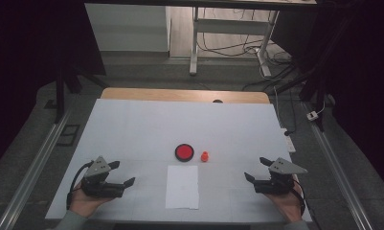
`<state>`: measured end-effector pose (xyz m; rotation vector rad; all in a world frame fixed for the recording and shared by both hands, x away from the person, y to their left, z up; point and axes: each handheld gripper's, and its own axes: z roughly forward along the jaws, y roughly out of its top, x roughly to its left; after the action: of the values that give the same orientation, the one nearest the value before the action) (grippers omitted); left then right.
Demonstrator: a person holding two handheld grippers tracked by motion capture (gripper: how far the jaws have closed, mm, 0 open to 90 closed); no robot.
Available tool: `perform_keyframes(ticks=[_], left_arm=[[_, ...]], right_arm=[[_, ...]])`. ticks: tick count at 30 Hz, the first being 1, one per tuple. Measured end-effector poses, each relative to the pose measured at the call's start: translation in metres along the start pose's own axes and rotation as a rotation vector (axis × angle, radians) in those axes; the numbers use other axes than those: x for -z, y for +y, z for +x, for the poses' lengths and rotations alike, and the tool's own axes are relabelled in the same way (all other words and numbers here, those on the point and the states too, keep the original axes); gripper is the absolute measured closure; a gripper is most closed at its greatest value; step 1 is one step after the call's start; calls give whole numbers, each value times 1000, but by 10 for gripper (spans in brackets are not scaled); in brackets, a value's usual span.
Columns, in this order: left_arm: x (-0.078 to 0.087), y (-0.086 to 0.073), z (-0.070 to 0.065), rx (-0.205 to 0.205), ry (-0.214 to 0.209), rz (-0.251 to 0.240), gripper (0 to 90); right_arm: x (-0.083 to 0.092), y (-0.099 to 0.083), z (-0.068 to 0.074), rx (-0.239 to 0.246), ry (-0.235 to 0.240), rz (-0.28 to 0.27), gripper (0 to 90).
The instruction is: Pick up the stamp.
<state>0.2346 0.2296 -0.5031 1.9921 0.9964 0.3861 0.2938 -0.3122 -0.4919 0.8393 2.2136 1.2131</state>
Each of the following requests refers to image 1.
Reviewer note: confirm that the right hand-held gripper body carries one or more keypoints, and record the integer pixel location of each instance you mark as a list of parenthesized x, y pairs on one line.
[(275, 186)]

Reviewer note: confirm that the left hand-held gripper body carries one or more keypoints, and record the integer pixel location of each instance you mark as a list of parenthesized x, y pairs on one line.
[(98, 188)]

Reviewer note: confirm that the small orange stamp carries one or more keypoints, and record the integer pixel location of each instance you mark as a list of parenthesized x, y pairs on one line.
[(204, 157)]

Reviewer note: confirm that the round red ink pad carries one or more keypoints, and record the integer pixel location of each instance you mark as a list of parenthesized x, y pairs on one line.
[(184, 152)]

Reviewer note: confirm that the person's left hand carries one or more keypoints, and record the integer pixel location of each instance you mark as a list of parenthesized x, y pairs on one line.
[(82, 204)]

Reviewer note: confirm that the person's right hand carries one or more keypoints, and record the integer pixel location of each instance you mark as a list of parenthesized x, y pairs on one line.
[(290, 206)]

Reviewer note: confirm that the white power strip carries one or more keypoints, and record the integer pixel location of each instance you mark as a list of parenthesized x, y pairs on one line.
[(289, 143)]

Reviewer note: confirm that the small white paper sheet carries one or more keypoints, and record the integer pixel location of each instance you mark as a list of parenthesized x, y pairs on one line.
[(182, 187)]

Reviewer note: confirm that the large white table cover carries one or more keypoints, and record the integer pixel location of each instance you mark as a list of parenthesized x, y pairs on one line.
[(154, 127)]

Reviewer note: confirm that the white plug adapter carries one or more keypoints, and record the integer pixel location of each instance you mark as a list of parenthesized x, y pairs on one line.
[(312, 116)]

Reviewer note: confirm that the dark table grommet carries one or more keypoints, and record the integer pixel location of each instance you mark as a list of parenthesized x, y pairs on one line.
[(217, 101)]

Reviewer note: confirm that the black metal stand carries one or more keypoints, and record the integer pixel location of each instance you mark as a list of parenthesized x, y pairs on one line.
[(320, 92), (59, 96)]

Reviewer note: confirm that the dark curtain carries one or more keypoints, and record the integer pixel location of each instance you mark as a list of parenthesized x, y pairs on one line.
[(20, 64), (365, 80)]

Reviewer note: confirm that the grey cabinet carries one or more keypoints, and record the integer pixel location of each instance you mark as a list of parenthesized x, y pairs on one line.
[(129, 28)]

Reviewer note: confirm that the white-legged desk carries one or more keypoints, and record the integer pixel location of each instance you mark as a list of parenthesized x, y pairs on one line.
[(231, 26)]

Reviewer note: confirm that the metal floor rail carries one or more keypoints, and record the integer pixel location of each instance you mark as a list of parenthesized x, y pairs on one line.
[(30, 179), (336, 169)]

